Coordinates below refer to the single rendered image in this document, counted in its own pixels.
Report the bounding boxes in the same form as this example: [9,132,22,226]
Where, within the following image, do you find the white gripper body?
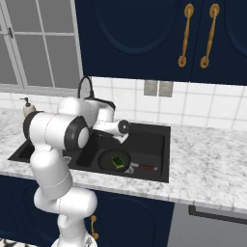
[112,132,130,145]

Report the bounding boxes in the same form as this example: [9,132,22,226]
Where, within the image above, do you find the green and yellow sponge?
[111,155,126,170]

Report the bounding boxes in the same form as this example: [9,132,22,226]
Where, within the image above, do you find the black sink basin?
[8,120,172,184]

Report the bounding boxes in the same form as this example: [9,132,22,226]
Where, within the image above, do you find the black curved tap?
[77,75,96,101]

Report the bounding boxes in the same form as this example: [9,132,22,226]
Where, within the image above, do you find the navy base cupboard door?
[0,174,62,247]
[84,188,176,247]

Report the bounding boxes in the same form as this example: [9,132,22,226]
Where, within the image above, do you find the white soap dispenser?
[19,96,37,119]

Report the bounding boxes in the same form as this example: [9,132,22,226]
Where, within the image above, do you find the grey dishwasher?
[166,202,247,247]

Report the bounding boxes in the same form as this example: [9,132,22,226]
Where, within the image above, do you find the grey framed window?
[0,0,84,95]

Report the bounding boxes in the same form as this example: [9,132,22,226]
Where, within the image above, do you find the black window latch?
[5,26,14,40]

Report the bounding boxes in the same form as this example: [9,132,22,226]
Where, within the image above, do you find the black pan with red handle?
[97,148,159,174]

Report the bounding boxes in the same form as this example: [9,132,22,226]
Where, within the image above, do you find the grey wall socket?
[158,80,175,97]
[143,79,159,97]

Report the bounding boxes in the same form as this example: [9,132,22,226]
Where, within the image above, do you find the brass cupboard handle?
[89,214,100,241]
[178,3,195,69]
[199,3,221,69]

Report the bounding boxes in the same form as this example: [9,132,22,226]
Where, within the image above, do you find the navy wall cupboard door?
[190,0,247,87]
[73,0,195,83]

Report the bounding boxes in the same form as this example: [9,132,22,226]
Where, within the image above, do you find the black dishwasher handle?
[187,205,247,226]

